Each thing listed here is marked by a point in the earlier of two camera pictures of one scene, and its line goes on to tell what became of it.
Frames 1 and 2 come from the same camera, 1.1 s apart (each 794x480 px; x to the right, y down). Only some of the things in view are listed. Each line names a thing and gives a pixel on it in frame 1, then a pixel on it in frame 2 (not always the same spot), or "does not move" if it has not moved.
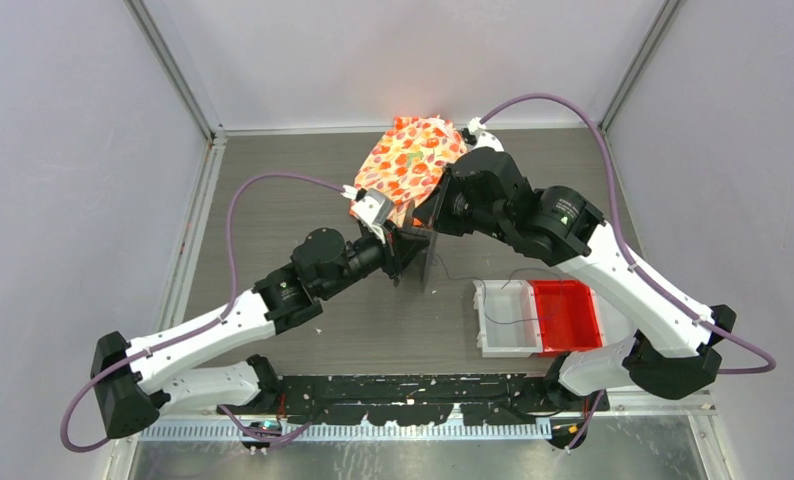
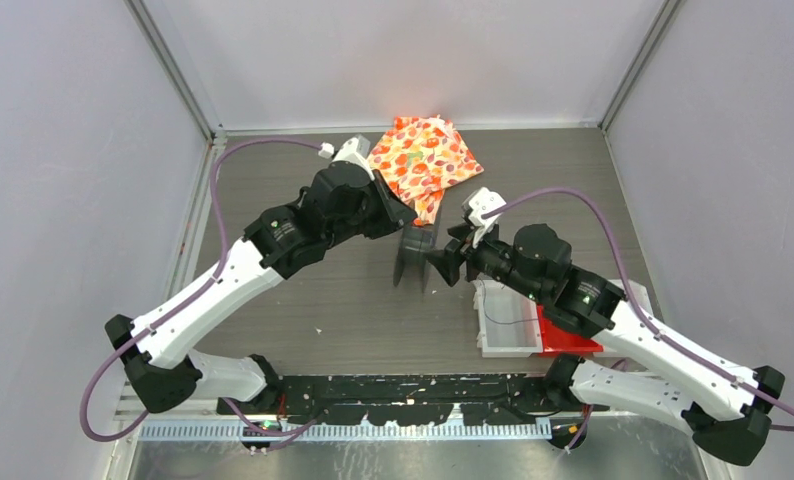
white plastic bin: x=507 y=318 does not move
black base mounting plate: x=423 y=399 does not move
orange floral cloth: x=406 y=161 does not move
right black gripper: x=433 y=212 -> x=456 y=250
